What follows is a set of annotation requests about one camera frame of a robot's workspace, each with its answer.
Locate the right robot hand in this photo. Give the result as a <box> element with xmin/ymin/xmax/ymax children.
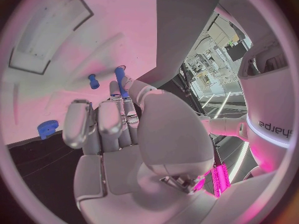
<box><xmin>61</xmin><ymin>75</ymin><xmax>219</xmax><ymax>224</ymax></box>

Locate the long blue peg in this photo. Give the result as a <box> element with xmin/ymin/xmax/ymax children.
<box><xmin>114</xmin><ymin>67</ymin><xmax>130</xmax><ymax>99</ymax></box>

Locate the white task board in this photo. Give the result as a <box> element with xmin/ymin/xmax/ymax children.
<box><xmin>1</xmin><ymin>0</ymin><xmax>228</xmax><ymax>146</ymax></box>

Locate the blue plug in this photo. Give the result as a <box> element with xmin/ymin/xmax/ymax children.
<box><xmin>88</xmin><ymin>74</ymin><xmax>101</xmax><ymax>90</ymax></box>

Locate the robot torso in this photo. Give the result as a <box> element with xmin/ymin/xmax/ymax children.
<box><xmin>237</xmin><ymin>29</ymin><xmax>293</xmax><ymax>180</ymax></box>

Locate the blue gear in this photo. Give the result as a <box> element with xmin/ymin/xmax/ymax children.
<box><xmin>36</xmin><ymin>120</ymin><xmax>60</xmax><ymax>140</ymax></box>

